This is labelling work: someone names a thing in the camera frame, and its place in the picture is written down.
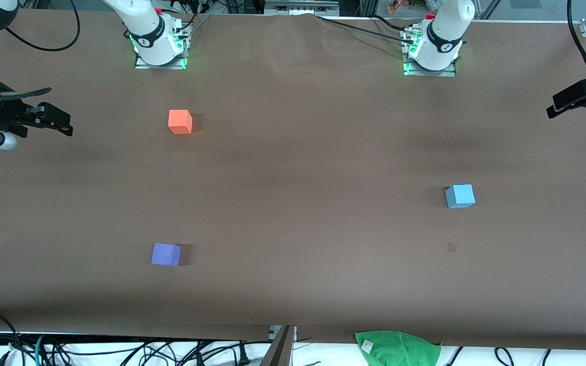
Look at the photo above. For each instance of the blue block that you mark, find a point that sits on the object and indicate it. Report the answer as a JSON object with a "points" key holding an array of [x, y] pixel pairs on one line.
{"points": [[460, 196]]}

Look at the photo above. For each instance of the orange block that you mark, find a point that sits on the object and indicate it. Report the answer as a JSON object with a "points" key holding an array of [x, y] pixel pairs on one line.
{"points": [[180, 122]]}

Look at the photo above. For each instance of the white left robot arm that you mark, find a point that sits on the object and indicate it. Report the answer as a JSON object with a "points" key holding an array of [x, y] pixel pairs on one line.
{"points": [[443, 30]]}

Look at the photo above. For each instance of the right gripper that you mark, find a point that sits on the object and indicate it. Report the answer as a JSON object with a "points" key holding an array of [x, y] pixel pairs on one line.
{"points": [[2, 113]]}

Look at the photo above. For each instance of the grey power strip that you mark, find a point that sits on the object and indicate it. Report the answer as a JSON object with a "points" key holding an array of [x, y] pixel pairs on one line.
{"points": [[300, 7]]}

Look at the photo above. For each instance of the purple block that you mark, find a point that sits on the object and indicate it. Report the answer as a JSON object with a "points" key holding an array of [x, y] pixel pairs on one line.
{"points": [[166, 254]]}

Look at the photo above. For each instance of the grey metal post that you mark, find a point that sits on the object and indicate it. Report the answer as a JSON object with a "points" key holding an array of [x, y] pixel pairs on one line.
{"points": [[280, 351]]}

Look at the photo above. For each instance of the green cloth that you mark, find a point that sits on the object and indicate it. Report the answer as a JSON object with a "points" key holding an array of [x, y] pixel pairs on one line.
{"points": [[397, 349]]}

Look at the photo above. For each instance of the orange background objects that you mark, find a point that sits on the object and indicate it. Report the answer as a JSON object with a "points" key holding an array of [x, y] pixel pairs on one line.
{"points": [[397, 6]]}

